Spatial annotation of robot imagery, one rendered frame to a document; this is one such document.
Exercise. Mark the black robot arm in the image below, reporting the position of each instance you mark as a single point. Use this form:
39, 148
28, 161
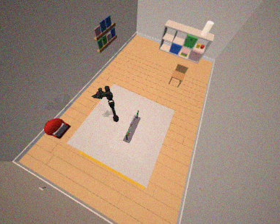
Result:
110, 97

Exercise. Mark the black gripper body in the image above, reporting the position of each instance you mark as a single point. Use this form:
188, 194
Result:
101, 95

